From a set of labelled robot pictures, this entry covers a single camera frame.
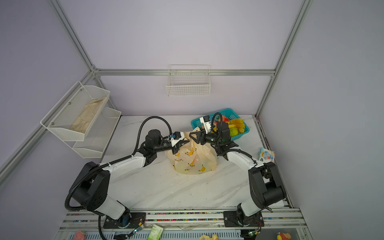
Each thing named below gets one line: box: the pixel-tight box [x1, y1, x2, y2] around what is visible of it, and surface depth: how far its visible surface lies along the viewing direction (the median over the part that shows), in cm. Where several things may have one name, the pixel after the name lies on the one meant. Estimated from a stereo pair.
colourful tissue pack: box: [259, 148, 276, 164], surface depth 94 cm
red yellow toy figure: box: [276, 232, 292, 240], surface depth 69 cm
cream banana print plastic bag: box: [165, 127, 218, 175], surface depth 83 cm
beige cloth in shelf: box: [70, 96, 106, 134], surface depth 81 cm
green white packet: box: [147, 224, 164, 240], surface depth 70 cm
